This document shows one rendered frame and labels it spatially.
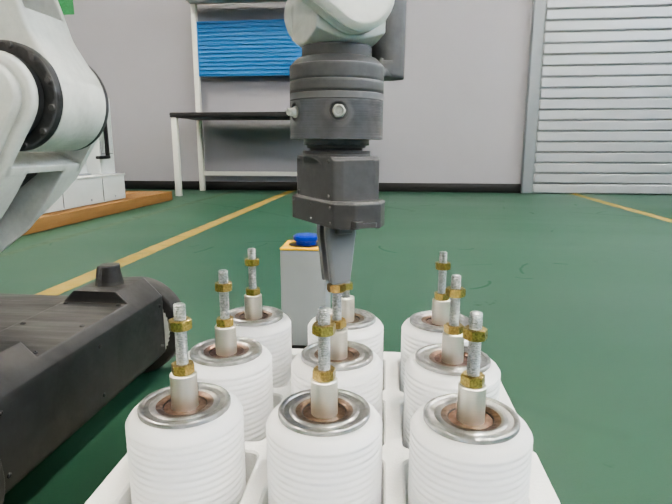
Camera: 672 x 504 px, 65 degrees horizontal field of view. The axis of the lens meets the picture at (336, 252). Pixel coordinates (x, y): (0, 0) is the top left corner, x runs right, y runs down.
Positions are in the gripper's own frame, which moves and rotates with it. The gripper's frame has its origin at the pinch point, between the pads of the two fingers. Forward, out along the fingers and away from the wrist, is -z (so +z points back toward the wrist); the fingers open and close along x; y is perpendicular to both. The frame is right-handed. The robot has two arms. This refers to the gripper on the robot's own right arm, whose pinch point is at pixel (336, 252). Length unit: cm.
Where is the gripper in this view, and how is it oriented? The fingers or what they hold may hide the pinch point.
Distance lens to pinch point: 52.7
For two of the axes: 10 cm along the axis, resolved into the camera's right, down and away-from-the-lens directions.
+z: 0.0, -9.8, -2.0
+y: -8.8, 0.9, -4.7
